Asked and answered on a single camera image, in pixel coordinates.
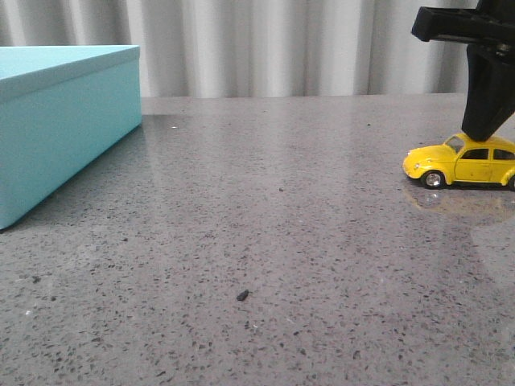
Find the yellow toy beetle car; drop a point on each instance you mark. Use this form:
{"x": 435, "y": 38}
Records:
{"x": 462, "y": 160}

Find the grey pleated curtain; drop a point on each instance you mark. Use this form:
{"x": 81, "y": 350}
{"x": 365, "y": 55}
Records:
{"x": 252, "y": 48}

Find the light blue storage box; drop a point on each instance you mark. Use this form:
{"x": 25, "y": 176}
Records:
{"x": 61, "y": 107}

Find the small black debris piece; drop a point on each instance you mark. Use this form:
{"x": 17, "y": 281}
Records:
{"x": 242, "y": 295}

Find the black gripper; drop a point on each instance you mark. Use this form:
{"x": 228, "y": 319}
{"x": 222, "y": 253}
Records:
{"x": 490, "y": 100}

